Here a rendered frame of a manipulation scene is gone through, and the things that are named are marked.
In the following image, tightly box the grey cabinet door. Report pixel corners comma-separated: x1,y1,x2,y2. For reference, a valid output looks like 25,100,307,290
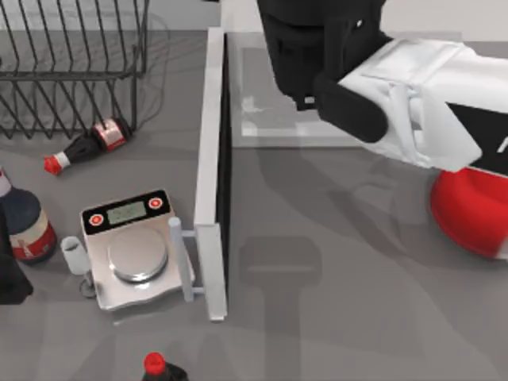
193,26,233,322

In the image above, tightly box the silver kitchen scale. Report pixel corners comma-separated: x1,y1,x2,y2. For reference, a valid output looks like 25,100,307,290
79,189,198,313

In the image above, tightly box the small dark cola bottle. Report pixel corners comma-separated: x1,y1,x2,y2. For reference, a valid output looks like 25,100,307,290
43,117,134,176

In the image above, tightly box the dark bottle with red cap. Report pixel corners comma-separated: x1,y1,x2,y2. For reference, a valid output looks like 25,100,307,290
141,350,189,381

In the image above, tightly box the red bowl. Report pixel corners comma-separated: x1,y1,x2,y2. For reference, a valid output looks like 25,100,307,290
429,166,508,261

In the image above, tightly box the large dark cola bottle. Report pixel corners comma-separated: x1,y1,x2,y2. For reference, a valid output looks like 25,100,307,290
0,165,58,266

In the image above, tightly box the grey door handle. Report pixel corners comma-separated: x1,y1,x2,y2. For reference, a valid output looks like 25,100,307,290
167,217,207,303

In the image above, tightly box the black wire basket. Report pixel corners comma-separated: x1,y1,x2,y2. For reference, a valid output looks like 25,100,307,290
0,0,151,140

